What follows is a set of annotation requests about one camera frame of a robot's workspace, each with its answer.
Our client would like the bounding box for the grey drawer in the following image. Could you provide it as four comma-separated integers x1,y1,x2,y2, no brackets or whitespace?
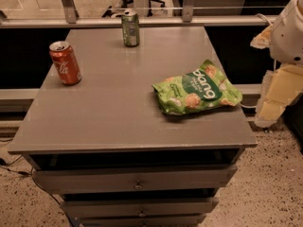
61,198,219,218
80,214,205,227
33,165,237,195

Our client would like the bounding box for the middle grey drawer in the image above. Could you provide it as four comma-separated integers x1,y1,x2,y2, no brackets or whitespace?
61,198,219,218

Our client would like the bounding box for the grey metal railing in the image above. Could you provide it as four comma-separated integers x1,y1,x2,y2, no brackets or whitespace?
0,0,303,29

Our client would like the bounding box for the black floor cable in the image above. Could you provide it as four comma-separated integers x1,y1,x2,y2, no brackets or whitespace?
0,138,75,227

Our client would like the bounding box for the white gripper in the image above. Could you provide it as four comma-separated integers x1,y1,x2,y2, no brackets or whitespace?
250,25,303,128

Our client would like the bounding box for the red coke can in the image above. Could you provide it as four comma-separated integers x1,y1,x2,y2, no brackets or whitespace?
49,41,81,85

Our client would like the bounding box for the black office chair base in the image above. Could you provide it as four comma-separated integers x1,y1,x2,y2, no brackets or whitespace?
101,0,166,18

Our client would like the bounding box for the grey drawer cabinet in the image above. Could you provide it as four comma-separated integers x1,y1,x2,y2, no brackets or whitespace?
7,26,258,227

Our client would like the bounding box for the green soda can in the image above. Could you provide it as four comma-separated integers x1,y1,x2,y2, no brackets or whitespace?
121,9,140,47

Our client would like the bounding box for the bottom grey drawer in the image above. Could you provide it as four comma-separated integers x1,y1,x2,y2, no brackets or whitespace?
80,214,205,227

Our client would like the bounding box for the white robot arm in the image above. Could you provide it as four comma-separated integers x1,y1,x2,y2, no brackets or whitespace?
250,0,303,128

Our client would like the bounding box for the green rice chip bag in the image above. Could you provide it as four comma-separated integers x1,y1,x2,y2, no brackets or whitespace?
152,60,242,115

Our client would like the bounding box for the top grey drawer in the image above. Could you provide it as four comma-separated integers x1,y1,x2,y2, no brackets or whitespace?
33,165,237,195

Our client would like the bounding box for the white cable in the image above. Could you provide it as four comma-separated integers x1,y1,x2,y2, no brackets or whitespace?
240,12,278,110

